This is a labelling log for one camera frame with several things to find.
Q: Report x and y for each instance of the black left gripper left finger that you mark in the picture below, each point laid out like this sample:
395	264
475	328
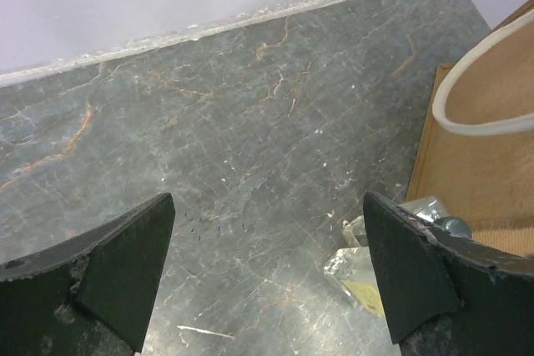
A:
92	294

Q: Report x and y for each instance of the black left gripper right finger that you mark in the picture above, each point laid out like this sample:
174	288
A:
444	294

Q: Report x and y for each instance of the brown canvas tote bag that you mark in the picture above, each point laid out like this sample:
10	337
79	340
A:
485	180

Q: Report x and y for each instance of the square bottle dark cap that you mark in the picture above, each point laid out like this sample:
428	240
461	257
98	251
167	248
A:
351	271
430	209

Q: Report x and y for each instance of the square bottle front dark cap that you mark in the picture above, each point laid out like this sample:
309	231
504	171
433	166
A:
351	271

